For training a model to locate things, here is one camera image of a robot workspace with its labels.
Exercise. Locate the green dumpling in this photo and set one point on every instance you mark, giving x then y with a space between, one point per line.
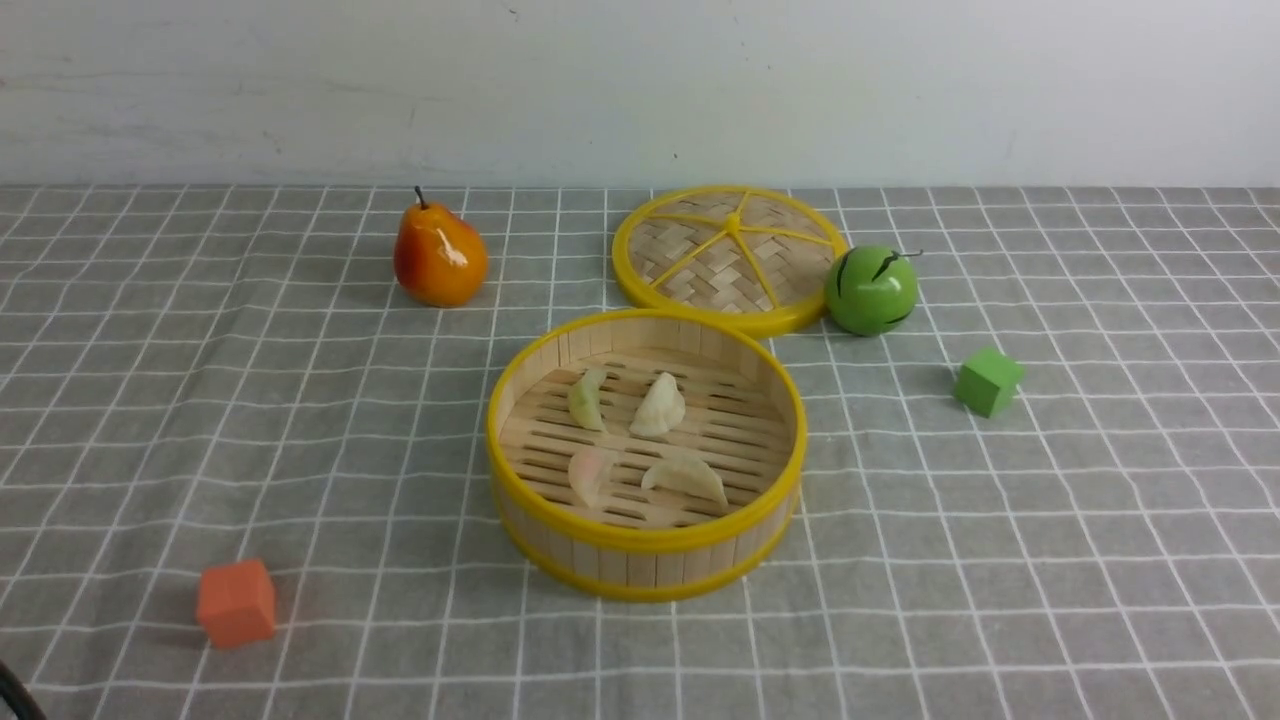
584 400

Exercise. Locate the cream crescent dumpling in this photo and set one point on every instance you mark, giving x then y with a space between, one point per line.
687 474

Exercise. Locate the orange foam cube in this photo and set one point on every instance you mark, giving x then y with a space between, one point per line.
236 604

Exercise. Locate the yellow rimmed bamboo steamer tray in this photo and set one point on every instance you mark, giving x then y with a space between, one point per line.
743 416

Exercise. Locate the green toy watermelon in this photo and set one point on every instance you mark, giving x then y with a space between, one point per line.
871 289

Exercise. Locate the white round dumpling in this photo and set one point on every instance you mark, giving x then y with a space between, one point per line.
662 409

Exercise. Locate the green foam cube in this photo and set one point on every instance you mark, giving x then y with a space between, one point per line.
987 382

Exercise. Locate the pink dumpling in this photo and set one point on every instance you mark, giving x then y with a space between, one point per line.
589 473

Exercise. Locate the orange toy pear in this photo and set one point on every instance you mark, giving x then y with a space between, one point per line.
439 259

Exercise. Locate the yellow woven steamer lid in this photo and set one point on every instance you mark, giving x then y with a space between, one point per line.
746 257

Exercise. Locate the grey checked tablecloth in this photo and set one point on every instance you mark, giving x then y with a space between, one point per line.
198 375

